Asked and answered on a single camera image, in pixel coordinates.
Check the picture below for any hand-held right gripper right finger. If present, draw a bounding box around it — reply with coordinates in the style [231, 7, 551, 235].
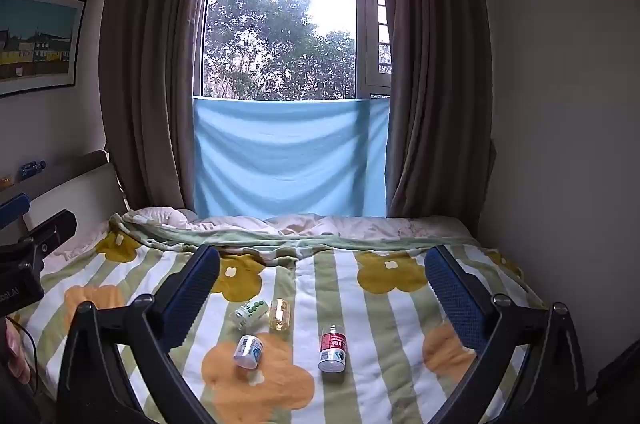
[424, 245, 590, 424]

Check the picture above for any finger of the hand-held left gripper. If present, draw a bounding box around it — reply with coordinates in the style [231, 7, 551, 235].
[0, 193, 31, 229]

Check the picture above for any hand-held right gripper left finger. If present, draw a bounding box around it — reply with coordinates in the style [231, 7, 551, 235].
[56, 244, 223, 424]

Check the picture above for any clear yellow bottle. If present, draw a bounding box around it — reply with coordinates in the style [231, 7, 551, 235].
[268, 298, 292, 332]

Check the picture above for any person's left hand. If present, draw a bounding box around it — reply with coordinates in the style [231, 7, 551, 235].
[0, 317, 32, 386]

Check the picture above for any white bottle with green dots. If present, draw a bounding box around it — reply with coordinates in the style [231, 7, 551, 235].
[235, 298, 270, 324]

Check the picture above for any bed headboard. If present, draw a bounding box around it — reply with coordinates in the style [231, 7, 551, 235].
[0, 149, 132, 277]

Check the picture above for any white bottle with blue label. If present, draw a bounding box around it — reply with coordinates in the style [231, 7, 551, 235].
[232, 334, 265, 369]

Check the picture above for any striped flower blanket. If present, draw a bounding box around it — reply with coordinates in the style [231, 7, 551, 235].
[10, 213, 547, 424]

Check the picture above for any white quilt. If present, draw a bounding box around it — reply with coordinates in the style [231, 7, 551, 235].
[122, 206, 473, 241]

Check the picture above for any red and white can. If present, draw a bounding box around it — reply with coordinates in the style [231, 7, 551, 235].
[318, 324, 348, 374]

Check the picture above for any light blue cloth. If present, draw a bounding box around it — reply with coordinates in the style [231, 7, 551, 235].
[192, 96, 391, 220]

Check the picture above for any black object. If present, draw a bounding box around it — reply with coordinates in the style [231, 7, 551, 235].
[586, 338, 640, 424]

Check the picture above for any brown curtain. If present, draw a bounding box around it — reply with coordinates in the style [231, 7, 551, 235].
[377, 0, 497, 219]
[99, 0, 221, 211]

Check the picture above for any window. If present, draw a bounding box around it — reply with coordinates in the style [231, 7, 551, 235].
[192, 0, 393, 101]

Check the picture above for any black cable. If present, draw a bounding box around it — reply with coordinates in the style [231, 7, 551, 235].
[4, 315, 42, 397]

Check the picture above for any framed wall picture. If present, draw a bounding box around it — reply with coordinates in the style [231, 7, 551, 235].
[0, 0, 88, 98]

